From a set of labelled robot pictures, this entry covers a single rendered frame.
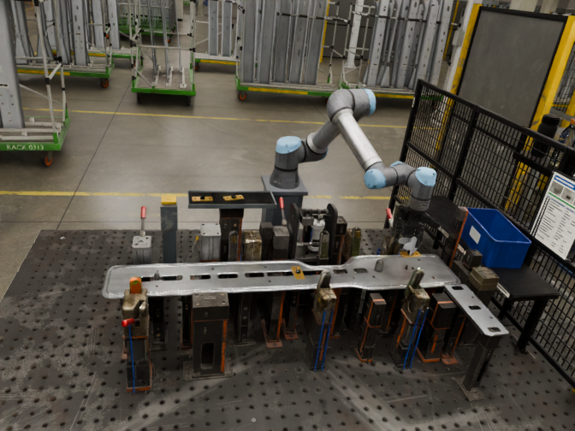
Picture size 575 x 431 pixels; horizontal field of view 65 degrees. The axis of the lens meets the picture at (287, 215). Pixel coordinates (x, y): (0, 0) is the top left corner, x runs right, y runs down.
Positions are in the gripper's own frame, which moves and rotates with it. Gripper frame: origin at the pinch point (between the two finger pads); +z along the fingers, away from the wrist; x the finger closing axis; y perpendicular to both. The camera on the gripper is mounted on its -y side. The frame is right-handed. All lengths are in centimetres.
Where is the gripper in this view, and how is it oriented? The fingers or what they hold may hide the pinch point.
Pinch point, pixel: (411, 250)
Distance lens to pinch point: 191.9
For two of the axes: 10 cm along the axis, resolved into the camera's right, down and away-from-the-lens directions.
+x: 2.1, 4.7, -8.6
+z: -1.0, 8.8, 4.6
